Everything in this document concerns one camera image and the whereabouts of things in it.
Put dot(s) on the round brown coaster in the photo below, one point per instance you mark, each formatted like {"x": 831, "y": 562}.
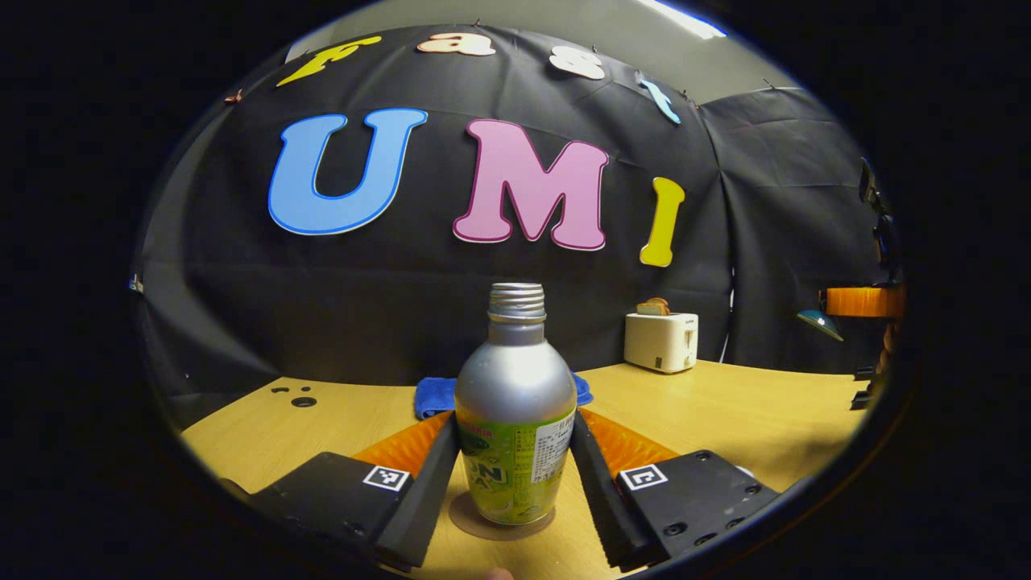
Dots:
{"x": 515, "y": 532}

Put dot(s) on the black camera stand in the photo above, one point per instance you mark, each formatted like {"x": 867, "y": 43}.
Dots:
{"x": 882, "y": 225}

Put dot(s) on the dark teal teacup lid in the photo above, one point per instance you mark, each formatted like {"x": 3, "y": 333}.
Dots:
{"x": 820, "y": 324}

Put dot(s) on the silver green label water bottle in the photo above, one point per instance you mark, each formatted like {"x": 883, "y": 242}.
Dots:
{"x": 515, "y": 387}

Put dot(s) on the black backdrop cloth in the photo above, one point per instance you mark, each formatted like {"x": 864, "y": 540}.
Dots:
{"x": 322, "y": 306}

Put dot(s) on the bread slice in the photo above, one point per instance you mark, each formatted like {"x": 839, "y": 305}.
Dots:
{"x": 652, "y": 307}

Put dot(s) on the white toaster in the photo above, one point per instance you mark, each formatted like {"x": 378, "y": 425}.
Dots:
{"x": 660, "y": 342}

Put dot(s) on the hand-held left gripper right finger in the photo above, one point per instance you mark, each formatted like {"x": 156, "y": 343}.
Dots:
{"x": 600, "y": 507}

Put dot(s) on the blue folded towel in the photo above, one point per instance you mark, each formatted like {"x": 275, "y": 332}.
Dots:
{"x": 435, "y": 395}

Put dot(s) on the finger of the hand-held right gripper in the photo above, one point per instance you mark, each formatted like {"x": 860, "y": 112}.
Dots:
{"x": 882, "y": 358}
{"x": 866, "y": 302}

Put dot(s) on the copper cloth clip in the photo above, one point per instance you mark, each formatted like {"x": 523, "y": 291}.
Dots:
{"x": 233, "y": 97}

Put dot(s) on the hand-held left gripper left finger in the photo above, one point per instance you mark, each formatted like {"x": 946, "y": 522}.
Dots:
{"x": 427, "y": 499}

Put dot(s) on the white cloth clip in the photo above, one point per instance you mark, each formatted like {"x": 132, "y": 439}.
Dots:
{"x": 135, "y": 283}

